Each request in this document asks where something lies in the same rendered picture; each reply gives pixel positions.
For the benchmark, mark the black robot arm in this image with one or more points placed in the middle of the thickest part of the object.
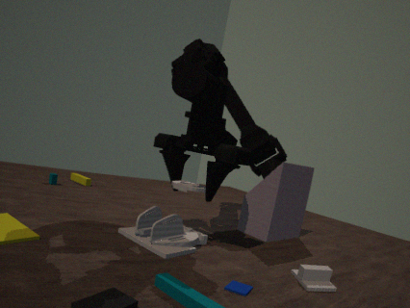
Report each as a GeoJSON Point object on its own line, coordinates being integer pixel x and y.
{"type": "Point", "coordinates": [200, 76]}

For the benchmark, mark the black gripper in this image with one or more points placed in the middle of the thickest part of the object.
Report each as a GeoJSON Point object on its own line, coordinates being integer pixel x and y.
{"type": "Point", "coordinates": [203, 130]}

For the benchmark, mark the blue flat rectangular block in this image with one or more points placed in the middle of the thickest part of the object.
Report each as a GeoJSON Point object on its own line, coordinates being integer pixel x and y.
{"type": "Point", "coordinates": [238, 288]}

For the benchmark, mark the yellow rectangular bar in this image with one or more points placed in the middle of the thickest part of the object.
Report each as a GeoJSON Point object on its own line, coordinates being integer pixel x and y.
{"type": "Point", "coordinates": [78, 178]}

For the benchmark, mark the teal rectangular bar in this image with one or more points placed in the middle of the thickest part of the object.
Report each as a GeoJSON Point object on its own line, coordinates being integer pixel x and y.
{"type": "Point", "coordinates": [181, 292]}

